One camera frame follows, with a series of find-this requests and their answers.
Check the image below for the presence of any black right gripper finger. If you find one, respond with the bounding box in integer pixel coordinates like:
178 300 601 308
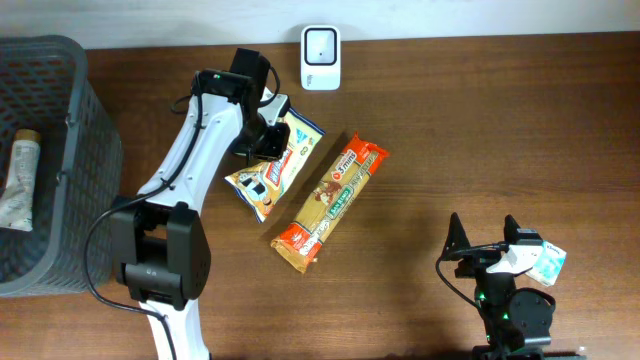
503 214 521 245
442 212 470 260

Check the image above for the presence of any yellow snack bag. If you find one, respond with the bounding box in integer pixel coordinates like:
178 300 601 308
225 105 325 223

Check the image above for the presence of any spaghetti pasta packet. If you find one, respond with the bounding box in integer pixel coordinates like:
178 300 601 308
271 135 390 273

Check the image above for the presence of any white tube gold cap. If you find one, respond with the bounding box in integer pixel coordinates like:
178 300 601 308
1 129 41 232

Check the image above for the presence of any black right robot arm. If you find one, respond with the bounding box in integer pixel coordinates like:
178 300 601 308
435 213 585 360

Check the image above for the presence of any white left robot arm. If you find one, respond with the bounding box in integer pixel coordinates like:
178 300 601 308
106 48 290 359

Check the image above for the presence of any white blue label tag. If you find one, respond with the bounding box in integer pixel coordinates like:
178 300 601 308
526 241 567 287

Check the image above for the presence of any dark grey plastic basket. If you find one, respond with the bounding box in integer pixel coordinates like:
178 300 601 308
1 35 123 298

